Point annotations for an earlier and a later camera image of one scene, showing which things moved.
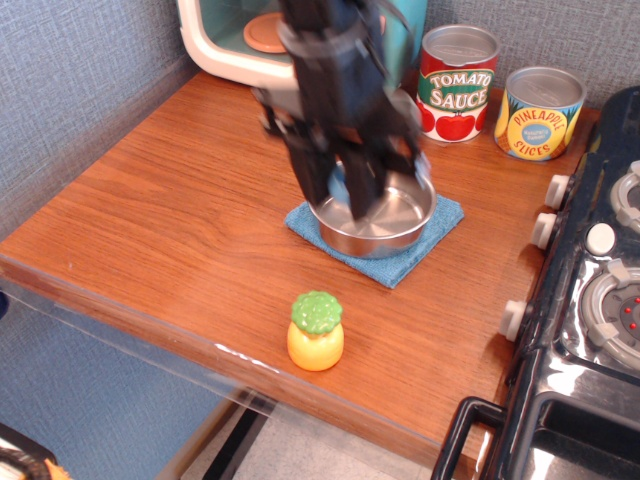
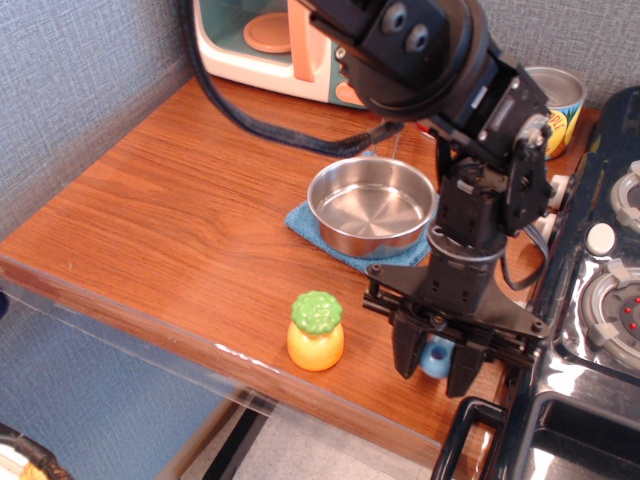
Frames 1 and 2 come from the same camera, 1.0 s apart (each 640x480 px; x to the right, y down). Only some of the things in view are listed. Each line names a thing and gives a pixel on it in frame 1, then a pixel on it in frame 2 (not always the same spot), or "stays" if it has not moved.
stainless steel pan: [404, 205] stays
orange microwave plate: [262, 31] stays
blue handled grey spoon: [338, 184] -> [436, 356]
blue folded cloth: [392, 270] stays
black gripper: [347, 89] -> [454, 295]
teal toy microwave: [241, 36] stays
